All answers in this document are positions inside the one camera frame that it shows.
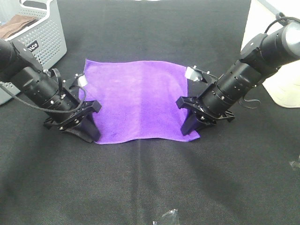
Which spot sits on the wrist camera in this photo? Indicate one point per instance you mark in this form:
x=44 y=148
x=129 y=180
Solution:
x=196 y=75
x=76 y=80

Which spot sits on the grey perforated plastic basket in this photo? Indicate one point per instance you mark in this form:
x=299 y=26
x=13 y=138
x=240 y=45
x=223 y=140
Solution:
x=44 y=38

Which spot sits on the black table cloth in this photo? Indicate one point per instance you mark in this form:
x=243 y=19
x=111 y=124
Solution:
x=236 y=173

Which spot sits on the clear tape piece front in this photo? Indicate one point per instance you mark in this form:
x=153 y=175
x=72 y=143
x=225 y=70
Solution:
x=169 y=218

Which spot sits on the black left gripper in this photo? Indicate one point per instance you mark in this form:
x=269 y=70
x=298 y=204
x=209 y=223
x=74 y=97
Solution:
x=45 y=89

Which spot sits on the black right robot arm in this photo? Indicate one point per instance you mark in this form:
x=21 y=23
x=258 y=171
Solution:
x=260 y=59

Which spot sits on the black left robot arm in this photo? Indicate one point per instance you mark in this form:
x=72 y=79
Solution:
x=14 y=57

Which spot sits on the white plastic storage box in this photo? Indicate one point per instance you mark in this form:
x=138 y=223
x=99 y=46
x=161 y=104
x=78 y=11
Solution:
x=284 y=86

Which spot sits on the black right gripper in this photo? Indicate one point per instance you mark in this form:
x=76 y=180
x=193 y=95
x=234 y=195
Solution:
x=220 y=94

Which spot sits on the brown folded towel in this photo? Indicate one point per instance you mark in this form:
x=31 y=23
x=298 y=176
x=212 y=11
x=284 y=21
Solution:
x=15 y=24

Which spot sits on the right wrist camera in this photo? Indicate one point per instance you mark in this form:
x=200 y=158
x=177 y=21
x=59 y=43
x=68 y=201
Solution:
x=196 y=75

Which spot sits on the clear tape piece right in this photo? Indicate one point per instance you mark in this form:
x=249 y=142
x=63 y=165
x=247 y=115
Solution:
x=295 y=165

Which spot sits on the clear tape piece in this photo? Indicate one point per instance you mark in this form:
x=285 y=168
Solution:
x=169 y=218
x=295 y=165

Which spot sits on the purple microfiber towel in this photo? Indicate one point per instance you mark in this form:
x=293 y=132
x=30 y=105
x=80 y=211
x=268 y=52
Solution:
x=138 y=100

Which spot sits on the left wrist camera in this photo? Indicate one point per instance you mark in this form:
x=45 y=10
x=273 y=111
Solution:
x=76 y=80

